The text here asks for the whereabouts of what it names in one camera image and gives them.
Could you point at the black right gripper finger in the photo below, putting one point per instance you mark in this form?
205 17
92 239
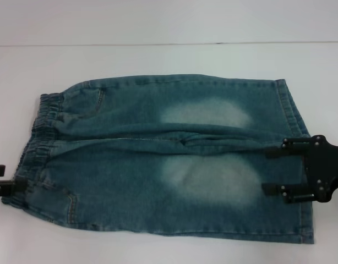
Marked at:
294 145
293 192

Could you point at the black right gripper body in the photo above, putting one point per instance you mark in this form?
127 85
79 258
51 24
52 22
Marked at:
326 167

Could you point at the blue denim shorts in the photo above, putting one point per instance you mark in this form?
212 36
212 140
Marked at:
130 165

